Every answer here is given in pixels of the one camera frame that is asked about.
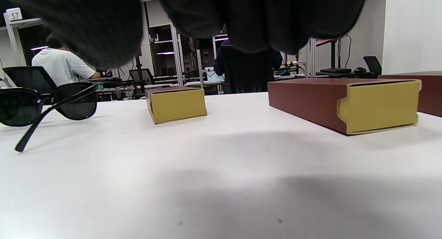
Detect person's right hand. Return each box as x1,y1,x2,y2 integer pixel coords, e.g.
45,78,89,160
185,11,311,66
0,0,370,70

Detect brown storage box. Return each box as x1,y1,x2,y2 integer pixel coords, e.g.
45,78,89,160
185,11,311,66
379,71,442,117
268,78,422,135
145,86,208,125

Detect black sunglasses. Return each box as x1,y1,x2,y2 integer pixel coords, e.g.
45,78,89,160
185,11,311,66
0,82,99,153

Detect white board panel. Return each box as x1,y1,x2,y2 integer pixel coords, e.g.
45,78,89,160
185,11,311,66
382,0,442,75

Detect white sign plate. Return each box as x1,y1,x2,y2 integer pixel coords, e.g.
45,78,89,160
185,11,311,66
6,8,23,22

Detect aluminium frame post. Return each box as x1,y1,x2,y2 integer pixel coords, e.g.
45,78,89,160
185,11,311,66
170,21,184,87

